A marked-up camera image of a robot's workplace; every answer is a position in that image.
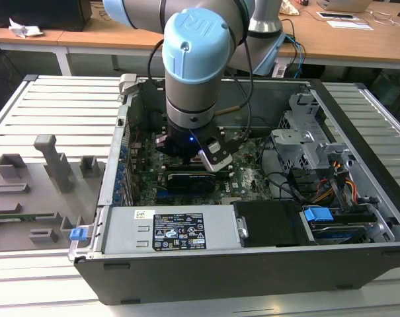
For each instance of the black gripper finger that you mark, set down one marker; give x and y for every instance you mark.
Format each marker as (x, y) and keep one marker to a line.
(173, 152)

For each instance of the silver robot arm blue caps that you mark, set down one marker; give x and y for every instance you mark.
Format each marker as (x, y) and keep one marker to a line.
(193, 95)

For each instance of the CPU socket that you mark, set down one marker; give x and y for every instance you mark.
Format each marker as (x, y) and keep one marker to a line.
(196, 162)

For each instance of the blue expansion slot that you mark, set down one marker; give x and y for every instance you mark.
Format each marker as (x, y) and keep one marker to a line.
(161, 198)

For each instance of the black graphics card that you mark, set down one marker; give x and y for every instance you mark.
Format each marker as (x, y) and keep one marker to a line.
(189, 182)

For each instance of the grey case corner latch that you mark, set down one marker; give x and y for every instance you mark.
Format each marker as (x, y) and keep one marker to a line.
(128, 82)

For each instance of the green motherboard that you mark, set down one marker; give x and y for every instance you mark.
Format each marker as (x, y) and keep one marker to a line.
(249, 178)

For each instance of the grey power supply with label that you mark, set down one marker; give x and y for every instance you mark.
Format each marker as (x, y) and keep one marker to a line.
(127, 231)

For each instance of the silver metal drive cage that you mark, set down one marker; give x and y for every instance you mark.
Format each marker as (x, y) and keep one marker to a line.
(292, 145)

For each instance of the wooden desk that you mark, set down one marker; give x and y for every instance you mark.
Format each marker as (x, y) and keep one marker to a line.
(120, 39)
(51, 36)

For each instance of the black plastic shroud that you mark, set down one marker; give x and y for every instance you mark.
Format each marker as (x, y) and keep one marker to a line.
(272, 224)

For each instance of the blue case latch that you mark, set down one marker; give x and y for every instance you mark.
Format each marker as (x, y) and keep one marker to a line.
(78, 234)

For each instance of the black open PC case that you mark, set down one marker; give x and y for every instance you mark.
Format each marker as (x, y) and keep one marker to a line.
(219, 277)

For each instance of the grey plastic parts rack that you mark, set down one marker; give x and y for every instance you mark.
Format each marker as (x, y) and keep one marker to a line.
(37, 198)

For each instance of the green RAM stick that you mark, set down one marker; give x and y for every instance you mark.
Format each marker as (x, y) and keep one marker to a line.
(31, 216)

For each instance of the blue disk carrier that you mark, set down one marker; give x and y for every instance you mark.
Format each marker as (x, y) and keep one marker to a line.
(317, 216)

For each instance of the crumpled beige bag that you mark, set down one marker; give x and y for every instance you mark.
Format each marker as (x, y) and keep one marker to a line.
(291, 8)

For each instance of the hard disk with blue label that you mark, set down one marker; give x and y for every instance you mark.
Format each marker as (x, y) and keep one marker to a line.
(338, 236)

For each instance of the crumpled white paper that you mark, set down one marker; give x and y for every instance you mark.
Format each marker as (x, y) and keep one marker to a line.
(24, 30)

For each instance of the large black box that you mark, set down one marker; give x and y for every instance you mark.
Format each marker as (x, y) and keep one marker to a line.
(37, 13)

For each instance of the white framed tablet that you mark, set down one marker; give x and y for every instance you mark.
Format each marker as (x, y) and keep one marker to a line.
(335, 15)

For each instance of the white printed paper sheet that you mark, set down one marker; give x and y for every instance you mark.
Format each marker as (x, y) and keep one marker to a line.
(351, 25)

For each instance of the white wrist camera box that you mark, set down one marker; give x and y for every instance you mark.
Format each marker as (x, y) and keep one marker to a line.
(210, 163)

